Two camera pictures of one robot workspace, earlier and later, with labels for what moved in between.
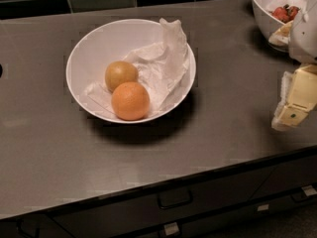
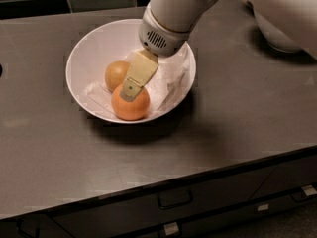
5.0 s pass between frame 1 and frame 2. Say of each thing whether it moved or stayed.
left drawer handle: stayed
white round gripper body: moved
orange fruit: stayed
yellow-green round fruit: stayed
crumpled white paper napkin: stayed
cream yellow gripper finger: moved
